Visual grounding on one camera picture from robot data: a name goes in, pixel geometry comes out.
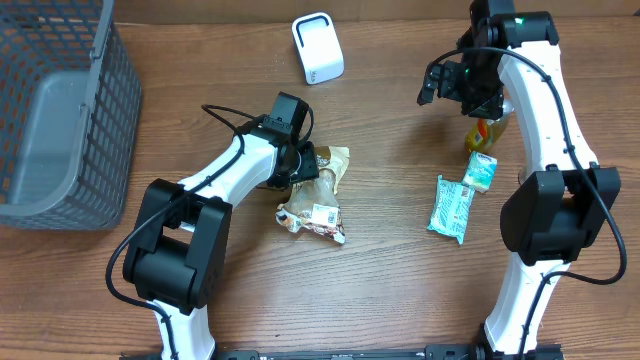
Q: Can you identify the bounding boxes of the brown snack packet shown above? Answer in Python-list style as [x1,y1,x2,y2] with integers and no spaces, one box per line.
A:
[275,146,350,232]

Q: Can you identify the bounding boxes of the clear bottle with silver cap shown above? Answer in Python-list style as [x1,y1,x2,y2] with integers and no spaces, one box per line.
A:
[465,100,514,154]

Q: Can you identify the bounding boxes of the small Kleenex tissue pack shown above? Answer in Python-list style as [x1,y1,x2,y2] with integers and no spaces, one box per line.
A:
[462,151,497,193]

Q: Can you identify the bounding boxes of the teal tissue pack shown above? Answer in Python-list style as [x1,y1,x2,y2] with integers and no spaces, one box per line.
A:
[427,175,475,245]

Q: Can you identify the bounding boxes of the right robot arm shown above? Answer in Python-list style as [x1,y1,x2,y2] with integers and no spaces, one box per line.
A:
[417,0,621,359]

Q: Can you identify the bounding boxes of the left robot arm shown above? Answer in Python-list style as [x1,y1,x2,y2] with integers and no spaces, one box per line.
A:
[105,92,319,359]

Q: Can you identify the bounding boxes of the white barcode scanner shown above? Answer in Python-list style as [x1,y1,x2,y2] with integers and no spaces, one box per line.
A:
[291,12,345,85]

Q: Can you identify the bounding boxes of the grey plastic mesh basket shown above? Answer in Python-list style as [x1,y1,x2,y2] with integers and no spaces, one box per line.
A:
[1,0,143,230]

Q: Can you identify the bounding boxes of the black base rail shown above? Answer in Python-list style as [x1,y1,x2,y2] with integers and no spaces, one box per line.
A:
[119,343,566,360]

